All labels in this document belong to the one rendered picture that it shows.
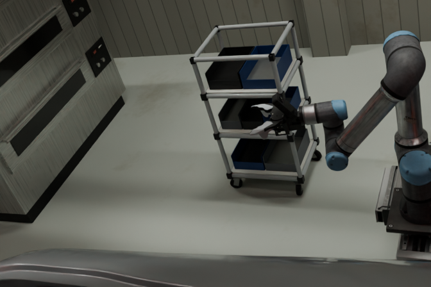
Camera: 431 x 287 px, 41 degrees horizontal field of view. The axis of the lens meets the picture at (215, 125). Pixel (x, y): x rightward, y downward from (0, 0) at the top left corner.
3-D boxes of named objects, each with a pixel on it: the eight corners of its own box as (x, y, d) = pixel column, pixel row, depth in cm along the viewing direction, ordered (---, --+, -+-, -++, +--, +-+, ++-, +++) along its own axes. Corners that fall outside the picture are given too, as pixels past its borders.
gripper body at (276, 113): (274, 136, 212) (306, 132, 209) (269, 120, 207) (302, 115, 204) (274, 122, 218) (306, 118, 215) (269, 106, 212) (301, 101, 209)
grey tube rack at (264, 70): (229, 193, 374) (185, 61, 320) (249, 152, 404) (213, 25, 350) (308, 198, 350) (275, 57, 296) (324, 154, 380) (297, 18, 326)
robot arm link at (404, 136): (399, 179, 211) (385, 50, 182) (394, 154, 223) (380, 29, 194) (433, 175, 208) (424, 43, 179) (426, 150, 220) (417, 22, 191)
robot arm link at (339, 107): (349, 125, 204) (346, 106, 200) (318, 130, 207) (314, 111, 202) (347, 113, 211) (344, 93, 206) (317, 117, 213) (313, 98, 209)
